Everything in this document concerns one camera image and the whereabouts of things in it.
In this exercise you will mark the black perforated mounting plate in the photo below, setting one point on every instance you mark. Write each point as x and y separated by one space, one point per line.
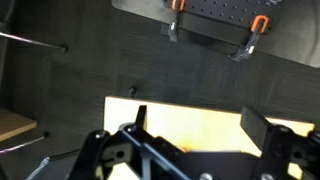
216 11

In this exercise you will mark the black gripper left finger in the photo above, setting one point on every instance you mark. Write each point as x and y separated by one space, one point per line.
141 117

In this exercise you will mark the office chair with chrome legs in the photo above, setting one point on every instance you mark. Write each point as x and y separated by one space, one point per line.
33 42

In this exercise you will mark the dark robot stand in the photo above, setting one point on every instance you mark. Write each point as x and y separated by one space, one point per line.
296 36

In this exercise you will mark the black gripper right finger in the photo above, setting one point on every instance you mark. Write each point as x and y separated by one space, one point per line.
254 128

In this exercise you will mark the light wooden desk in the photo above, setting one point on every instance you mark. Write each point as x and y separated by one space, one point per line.
13 124

